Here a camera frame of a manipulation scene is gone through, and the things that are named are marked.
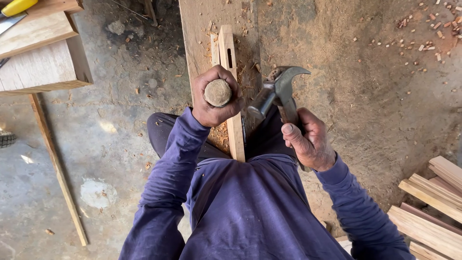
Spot person's right hand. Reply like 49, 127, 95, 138
281, 107, 337, 172

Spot person's left hand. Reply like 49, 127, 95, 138
191, 65, 245, 128

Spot wooden-handled chisel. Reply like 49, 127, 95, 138
204, 79, 232, 108

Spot steel claw hammer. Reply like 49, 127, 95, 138
247, 66, 313, 172

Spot thin wooden strip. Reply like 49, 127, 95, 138
210, 33, 221, 66

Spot wide wooden plank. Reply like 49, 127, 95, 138
178, 0, 263, 154

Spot person's purple shirt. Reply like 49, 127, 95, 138
118, 107, 416, 260

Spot stack of thick wooden boards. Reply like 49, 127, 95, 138
0, 0, 94, 96

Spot long wooden batten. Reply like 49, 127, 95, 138
28, 93, 89, 247

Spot scattered wood chips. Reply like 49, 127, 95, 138
352, 0, 462, 95

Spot black rubber tyre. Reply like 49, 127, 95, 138
0, 130, 17, 149

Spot pile of cut wooden pieces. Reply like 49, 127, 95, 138
335, 155, 462, 260

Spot mortised wooden rail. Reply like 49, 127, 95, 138
218, 25, 246, 163

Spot yellow-handled hand saw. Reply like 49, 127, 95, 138
0, 0, 39, 36

